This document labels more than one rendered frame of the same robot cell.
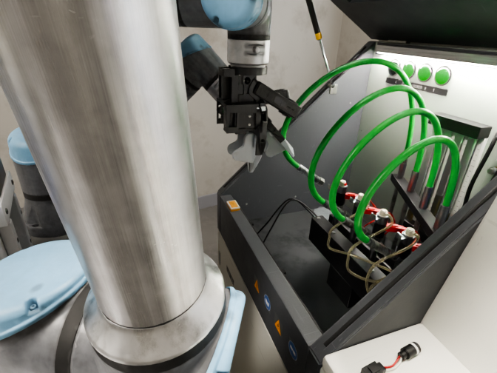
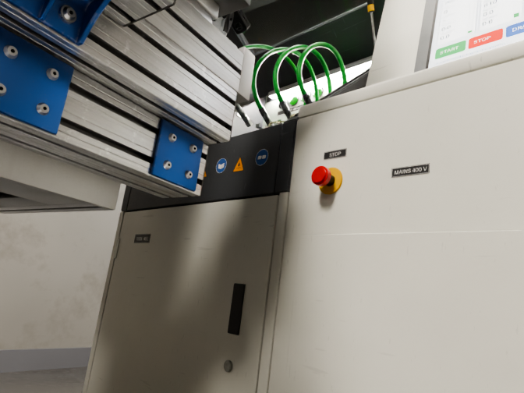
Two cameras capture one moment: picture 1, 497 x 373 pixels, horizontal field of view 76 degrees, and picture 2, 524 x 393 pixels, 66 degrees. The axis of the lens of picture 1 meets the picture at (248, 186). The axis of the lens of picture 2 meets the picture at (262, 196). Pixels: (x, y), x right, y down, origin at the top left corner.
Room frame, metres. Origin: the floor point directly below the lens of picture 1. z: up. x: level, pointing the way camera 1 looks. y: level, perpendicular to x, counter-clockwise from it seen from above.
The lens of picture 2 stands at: (-0.32, 0.23, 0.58)
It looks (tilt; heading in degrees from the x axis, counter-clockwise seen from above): 14 degrees up; 336
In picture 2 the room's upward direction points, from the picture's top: 7 degrees clockwise
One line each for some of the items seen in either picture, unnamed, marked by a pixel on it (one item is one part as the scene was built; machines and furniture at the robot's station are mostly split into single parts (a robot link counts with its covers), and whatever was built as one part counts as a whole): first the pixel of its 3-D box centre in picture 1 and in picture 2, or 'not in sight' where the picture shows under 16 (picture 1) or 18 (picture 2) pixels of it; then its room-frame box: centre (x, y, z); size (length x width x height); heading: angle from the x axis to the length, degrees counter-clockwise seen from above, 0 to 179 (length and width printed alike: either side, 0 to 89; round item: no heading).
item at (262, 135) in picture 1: (257, 132); (225, 19); (0.60, -0.01, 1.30); 0.05 x 0.02 x 0.09; 21
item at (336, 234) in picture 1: (356, 269); not in sight; (0.67, -0.30, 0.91); 0.34 x 0.10 x 0.15; 21
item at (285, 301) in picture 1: (257, 269); (196, 177); (0.70, -0.03, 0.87); 0.62 x 0.04 x 0.16; 21
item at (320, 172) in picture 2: not in sight; (324, 178); (0.27, -0.15, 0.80); 0.05 x 0.04 x 0.05; 21
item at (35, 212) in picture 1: (56, 202); not in sight; (0.66, 0.46, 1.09); 0.15 x 0.15 x 0.10
